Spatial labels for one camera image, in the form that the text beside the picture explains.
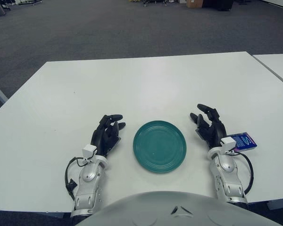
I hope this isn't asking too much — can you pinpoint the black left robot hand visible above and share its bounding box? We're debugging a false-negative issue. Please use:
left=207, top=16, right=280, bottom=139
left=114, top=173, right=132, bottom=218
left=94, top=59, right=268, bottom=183
left=91, top=114, right=127, bottom=158

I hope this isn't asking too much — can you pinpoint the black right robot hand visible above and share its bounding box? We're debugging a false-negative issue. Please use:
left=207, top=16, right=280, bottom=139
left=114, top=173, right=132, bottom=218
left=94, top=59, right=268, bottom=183
left=190, top=103, right=228, bottom=149

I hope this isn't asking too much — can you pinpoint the blue purple gum pack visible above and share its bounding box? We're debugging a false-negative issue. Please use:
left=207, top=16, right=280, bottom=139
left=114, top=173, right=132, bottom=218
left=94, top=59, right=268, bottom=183
left=226, top=132, right=258, bottom=151

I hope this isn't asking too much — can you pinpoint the teal round plate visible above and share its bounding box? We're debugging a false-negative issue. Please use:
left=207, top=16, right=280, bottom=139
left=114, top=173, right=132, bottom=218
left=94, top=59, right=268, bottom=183
left=133, top=120, right=187, bottom=174

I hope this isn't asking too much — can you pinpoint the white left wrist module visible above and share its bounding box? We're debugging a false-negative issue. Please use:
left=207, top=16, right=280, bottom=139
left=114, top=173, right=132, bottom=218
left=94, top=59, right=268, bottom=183
left=82, top=145, right=97, bottom=163

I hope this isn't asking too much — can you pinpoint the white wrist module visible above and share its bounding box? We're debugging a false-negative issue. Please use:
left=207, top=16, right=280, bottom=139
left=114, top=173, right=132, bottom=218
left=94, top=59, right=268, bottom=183
left=82, top=145, right=97, bottom=163
left=220, top=136, right=237, bottom=151

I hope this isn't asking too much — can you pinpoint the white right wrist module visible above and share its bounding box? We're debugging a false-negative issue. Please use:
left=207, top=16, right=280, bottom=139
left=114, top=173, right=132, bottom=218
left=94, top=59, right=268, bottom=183
left=220, top=136, right=237, bottom=151

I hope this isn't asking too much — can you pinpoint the grey robot torso shell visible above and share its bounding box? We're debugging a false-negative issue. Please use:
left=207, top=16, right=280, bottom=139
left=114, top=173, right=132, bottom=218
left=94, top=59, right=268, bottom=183
left=75, top=191, right=278, bottom=226

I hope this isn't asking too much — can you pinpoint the white side table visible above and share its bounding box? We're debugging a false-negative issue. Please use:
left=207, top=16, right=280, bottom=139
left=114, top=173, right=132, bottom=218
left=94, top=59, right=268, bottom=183
left=252, top=53, right=283, bottom=89

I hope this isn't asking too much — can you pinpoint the black bin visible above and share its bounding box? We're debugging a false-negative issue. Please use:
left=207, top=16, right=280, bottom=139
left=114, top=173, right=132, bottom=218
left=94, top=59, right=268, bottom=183
left=217, top=0, right=233, bottom=11

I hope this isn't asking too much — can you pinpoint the brown cardboard box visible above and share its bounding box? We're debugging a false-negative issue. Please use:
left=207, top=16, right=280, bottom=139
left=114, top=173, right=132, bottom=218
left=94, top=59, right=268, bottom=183
left=185, top=0, right=203, bottom=8

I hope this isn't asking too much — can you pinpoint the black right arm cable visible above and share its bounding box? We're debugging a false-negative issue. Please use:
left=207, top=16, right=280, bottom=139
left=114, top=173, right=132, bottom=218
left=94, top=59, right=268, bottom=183
left=233, top=150, right=254, bottom=196

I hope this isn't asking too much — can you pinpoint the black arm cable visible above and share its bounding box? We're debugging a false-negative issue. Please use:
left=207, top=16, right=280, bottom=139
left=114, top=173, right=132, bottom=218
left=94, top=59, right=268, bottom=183
left=65, top=156, right=85, bottom=201
left=233, top=150, right=254, bottom=196

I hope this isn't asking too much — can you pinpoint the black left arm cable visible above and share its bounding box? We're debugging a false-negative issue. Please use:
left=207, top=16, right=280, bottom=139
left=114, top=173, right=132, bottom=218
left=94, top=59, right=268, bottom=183
left=65, top=156, right=85, bottom=201

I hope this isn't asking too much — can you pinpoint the grey table frame bracket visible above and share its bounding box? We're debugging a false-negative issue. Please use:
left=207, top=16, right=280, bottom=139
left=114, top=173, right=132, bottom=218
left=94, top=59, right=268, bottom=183
left=266, top=200, right=283, bottom=210

